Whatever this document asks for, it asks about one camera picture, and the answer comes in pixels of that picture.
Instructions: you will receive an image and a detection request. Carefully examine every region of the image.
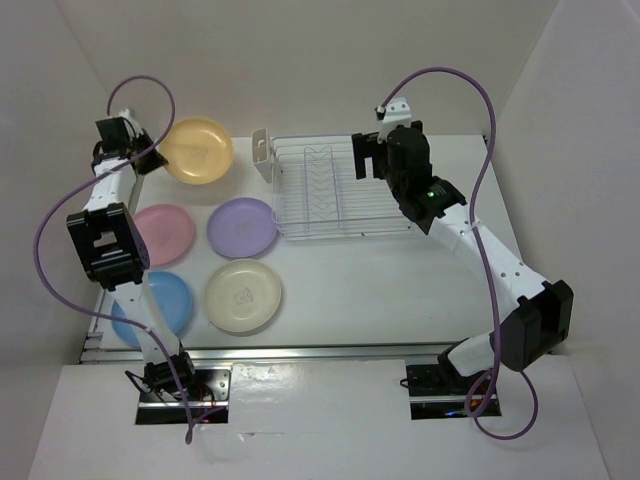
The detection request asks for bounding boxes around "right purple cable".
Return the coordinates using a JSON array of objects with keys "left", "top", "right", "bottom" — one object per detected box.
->
[{"left": 382, "top": 67, "right": 540, "bottom": 441}]

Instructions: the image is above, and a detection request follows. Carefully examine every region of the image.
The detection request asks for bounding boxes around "blue plastic plate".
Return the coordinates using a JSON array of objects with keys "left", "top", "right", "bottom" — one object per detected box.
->
[{"left": 110, "top": 271, "right": 194, "bottom": 348}]

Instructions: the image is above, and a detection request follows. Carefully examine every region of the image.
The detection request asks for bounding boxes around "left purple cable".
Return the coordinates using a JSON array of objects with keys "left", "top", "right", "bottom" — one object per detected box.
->
[{"left": 32, "top": 75, "right": 197, "bottom": 445}]

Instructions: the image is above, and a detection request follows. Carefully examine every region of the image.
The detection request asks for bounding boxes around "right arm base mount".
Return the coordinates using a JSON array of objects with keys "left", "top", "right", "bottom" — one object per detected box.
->
[{"left": 399, "top": 364, "right": 482, "bottom": 400}]

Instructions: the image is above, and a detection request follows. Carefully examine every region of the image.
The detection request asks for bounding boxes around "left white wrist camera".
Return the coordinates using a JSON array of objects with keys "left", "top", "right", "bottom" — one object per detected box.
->
[{"left": 114, "top": 108, "right": 135, "bottom": 121}]

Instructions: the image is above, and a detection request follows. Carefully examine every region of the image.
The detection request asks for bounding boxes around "cream cutlery holder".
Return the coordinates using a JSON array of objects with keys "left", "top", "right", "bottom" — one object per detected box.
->
[{"left": 251, "top": 128, "right": 274, "bottom": 184}]

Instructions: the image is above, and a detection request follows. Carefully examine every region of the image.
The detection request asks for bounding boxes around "purple cable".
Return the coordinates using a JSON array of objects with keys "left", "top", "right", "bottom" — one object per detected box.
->
[
  {"left": 32, "top": 75, "right": 197, "bottom": 445},
  {"left": 382, "top": 67, "right": 540, "bottom": 441}
]

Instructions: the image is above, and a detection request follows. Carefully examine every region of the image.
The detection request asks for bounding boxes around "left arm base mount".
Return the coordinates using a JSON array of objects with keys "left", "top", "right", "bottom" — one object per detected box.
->
[{"left": 124, "top": 362, "right": 234, "bottom": 409}]

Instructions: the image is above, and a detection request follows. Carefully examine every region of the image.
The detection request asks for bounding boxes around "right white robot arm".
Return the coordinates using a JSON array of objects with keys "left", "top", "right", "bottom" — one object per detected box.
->
[{"left": 351, "top": 122, "right": 574, "bottom": 393}]

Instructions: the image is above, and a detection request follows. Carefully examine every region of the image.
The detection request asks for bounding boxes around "purple plastic plate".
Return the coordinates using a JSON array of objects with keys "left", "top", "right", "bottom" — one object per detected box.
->
[{"left": 206, "top": 197, "right": 278, "bottom": 259}]

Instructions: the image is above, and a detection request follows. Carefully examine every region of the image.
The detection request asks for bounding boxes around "yellow plastic plate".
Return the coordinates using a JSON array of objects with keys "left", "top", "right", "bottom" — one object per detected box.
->
[{"left": 159, "top": 118, "right": 234, "bottom": 186}]

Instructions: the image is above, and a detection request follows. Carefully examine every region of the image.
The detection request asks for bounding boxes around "white wire dish rack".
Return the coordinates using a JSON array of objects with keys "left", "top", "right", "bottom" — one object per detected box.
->
[{"left": 271, "top": 134, "right": 412, "bottom": 240}]

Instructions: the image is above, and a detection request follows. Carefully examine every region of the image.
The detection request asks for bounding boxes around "cream plastic plate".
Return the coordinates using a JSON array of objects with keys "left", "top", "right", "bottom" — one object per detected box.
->
[{"left": 203, "top": 259, "right": 283, "bottom": 335}]

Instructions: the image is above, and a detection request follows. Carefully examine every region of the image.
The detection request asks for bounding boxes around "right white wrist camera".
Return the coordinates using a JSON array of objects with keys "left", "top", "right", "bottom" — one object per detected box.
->
[{"left": 375, "top": 97, "right": 412, "bottom": 144}]

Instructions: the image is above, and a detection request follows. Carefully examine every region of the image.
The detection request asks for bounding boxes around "pink plastic plate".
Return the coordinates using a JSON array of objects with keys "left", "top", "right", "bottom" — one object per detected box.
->
[{"left": 133, "top": 204, "right": 196, "bottom": 268}]

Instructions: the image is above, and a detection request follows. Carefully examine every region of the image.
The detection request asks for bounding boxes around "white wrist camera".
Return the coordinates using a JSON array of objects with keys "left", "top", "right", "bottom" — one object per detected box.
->
[
  {"left": 375, "top": 97, "right": 412, "bottom": 144},
  {"left": 114, "top": 108, "right": 135, "bottom": 121}
]

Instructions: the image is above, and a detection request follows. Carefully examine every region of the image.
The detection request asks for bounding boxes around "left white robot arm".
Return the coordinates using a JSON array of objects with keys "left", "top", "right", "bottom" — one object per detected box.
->
[{"left": 66, "top": 109, "right": 199, "bottom": 399}]

